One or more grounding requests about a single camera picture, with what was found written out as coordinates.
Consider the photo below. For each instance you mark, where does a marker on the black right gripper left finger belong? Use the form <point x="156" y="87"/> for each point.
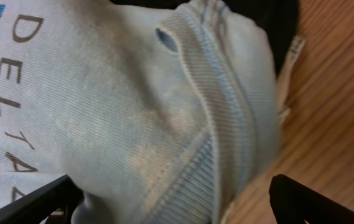
<point x="52" y="203"/>

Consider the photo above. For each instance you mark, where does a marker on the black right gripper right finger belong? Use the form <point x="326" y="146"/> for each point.
<point x="294" y="203"/>

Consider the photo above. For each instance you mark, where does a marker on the light blue t-shirt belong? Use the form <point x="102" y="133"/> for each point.
<point x="157" y="115"/>

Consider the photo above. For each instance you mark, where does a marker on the folded black t-shirt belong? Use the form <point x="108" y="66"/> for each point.
<point x="278" y="18"/>

